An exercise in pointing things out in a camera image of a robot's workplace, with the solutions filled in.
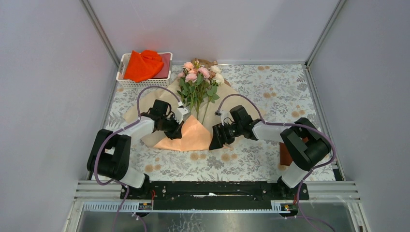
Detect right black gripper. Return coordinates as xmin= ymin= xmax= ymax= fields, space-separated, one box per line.
xmin=209 ymin=122 xmax=242 ymax=150

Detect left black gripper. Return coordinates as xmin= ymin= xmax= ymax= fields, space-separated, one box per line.
xmin=160 ymin=114 xmax=184 ymax=140

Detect beige orange wrapping paper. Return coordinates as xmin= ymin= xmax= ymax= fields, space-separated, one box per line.
xmin=123 ymin=78 xmax=266 ymax=152

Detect white plastic basket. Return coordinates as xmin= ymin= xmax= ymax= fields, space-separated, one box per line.
xmin=116 ymin=52 xmax=173 ymax=89

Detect pink rose stems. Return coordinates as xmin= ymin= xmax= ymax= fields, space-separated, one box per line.
xmin=177 ymin=61 xmax=225 ymax=123

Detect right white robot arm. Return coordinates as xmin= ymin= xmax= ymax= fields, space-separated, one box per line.
xmin=209 ymin=105 xmax=334 ymax=199

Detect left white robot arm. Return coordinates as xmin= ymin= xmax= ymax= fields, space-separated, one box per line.
xmin=87 ymin=100 xmax=189 ymax=199

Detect orange cloth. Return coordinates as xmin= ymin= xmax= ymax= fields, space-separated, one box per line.
xmin=124 ymin=50 xmax=164 ymax=83

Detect dark red cloth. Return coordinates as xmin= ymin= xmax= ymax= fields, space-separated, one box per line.
xmin=153 ymin=53 xmax=172 ymax=79

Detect brown wooden block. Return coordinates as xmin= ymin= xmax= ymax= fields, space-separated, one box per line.
xmin=279 ymin=137 xmax=310 ymax=167

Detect tan ribbon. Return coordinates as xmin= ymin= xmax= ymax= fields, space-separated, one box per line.
xmin=191 ymin=58 xmax=218 ymax=68

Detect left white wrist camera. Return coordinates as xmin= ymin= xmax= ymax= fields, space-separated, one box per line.
xmin=174 ymin=102 xmax=190 ymax=124

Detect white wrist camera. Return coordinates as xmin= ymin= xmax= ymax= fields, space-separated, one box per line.
xmin=215 ymin=109 xmax=229 ymax=126
xmin=174 ymin=102 xmax=190 ymax=124

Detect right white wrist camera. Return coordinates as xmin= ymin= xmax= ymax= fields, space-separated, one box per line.
xmin=215 ymin=109 xmax=229 ymax=126

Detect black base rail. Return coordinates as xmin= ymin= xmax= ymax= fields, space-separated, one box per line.
xmin=120 ymin=181 xmax=309 ymax=210

